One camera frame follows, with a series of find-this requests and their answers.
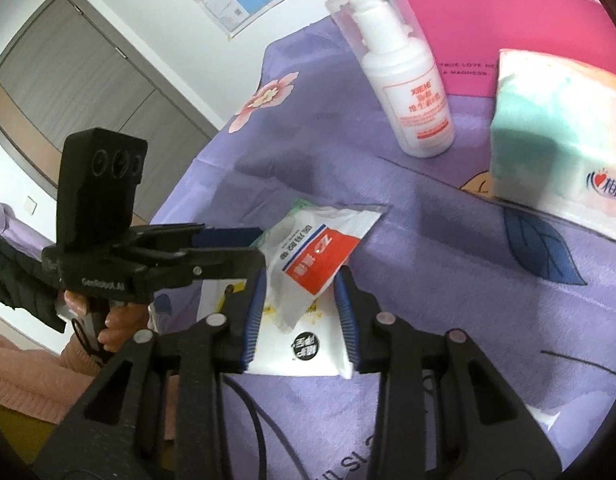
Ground pastel tissue pack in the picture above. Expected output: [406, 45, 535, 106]
[489, 48, 616, 251]

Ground white wet wipes packet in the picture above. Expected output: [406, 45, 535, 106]
[200, 277, 355, 380]

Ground person's left hand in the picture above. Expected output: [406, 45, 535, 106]
[64, 292, 150, 355]

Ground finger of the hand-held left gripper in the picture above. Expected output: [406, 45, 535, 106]
[130, 222, 262, 257]
[137, 247, 267, 287]

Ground purple floral bedsheet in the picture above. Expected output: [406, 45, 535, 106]
[148, 5, 616, 480]

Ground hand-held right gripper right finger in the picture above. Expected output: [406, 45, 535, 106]
[333, 265, 563, 480]

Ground purple cloth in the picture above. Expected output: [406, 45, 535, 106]
[0, 201, 44, 261]

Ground clear zip bag red label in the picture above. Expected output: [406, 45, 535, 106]
[260, 203, 392, 334]

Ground dark jacket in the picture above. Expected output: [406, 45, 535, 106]
[0, 232, 69, 334]

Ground black cable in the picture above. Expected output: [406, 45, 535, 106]
[223, 375, 309, 480]

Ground white pump bottle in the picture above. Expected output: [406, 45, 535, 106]
[325, 0, 457, 159]

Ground pink cardboard box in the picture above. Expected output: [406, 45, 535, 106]
[390, 0, 616, 99]

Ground grey door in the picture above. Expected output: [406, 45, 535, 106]
[0, 0, 225, 192]

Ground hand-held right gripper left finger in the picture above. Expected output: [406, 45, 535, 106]
[33, 261, 268, 480]

